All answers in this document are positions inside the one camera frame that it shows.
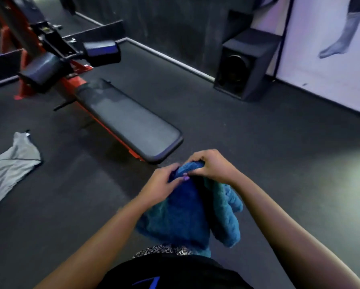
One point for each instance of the person's right hand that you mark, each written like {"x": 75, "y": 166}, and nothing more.
{"x": 217, "y": 165}

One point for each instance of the person's left hand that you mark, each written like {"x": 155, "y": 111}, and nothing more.
{"x": 159, "y": 185}

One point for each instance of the person's left thumb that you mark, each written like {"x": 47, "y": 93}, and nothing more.
{"x": 178, "y": 181}

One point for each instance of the person's right thumb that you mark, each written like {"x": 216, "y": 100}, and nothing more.
{"x": 198, "y": 170}

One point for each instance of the blue towel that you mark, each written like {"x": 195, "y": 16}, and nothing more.
{"x": 195, "y": 213}

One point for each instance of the person's left forearm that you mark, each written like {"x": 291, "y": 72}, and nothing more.
{"x": 92, "y": 246}

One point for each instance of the person's right forearm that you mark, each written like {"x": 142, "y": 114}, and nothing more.
{"x": 291, "y": 228}

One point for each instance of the person's patterned trousers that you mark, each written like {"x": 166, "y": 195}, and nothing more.
{"x": 163, "y": 251}

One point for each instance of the black padded bench seat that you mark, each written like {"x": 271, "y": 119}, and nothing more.
{"x": 127, "y": 118}

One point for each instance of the person's black shirt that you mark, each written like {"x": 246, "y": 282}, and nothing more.
{"x": 174, "y": 272}

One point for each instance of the black speaker box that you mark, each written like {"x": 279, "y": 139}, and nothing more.
{"x": 243, "y": 64}

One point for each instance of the black roller pad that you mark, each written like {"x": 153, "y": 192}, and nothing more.
{"x": 43, "y": 72}
{"x": 103, "y": 52}

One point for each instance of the grey cloth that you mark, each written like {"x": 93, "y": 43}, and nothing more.
{"x": 9, "y": 171}

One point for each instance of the red bench frame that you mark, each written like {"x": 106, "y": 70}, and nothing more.
{"x": 62, "y": 72}

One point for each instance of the white wall poster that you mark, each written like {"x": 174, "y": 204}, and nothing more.
{"x": 327, "y": 51}

